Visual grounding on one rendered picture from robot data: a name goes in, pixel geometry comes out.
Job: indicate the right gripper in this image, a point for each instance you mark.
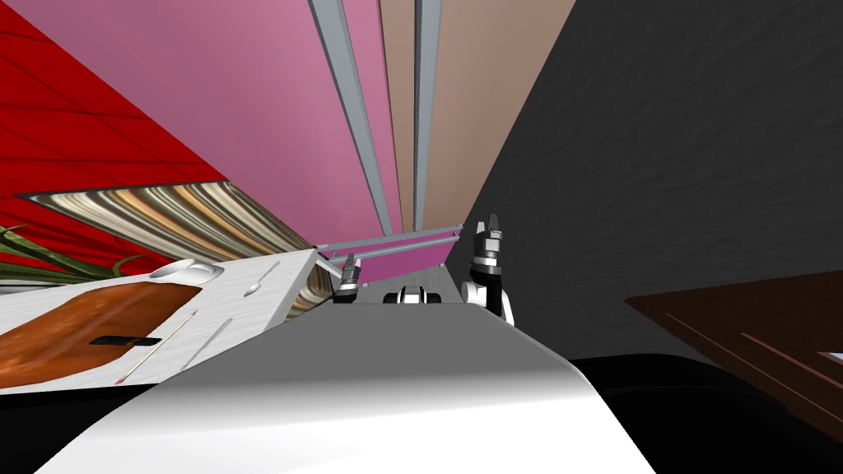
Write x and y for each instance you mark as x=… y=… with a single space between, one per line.
x=488 y=247

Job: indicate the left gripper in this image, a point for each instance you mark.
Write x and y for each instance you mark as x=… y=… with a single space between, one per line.
x=348 y=276

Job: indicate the white table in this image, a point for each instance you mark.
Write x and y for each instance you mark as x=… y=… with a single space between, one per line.
x=263 y=303

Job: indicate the silver spoon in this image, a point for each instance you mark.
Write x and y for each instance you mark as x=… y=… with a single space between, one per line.
x=255 y=286

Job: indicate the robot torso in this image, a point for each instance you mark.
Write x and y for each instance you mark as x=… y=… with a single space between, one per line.
x=369 y=395

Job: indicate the grey knife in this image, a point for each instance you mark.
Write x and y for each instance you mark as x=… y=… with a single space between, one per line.
x=209 y=341

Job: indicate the white bowl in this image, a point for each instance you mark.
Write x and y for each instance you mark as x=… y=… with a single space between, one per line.
x=188 y=271

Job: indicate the brown striped flat panel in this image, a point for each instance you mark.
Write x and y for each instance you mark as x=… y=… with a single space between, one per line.
x=171 y=217

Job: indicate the thin wooden stick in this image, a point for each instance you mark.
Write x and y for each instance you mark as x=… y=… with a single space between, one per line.
x=158 y=345

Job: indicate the black flat bar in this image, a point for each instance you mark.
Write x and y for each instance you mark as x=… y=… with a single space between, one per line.
x=125 y=340

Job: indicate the brown wooden board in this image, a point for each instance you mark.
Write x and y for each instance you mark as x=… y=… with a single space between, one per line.
x=72 y=329

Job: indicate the dark brown wooden furniture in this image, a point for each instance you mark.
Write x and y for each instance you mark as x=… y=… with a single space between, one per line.
x=757 y=329

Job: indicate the green plant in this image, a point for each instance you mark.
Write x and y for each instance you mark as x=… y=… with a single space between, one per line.
x=39 y=260

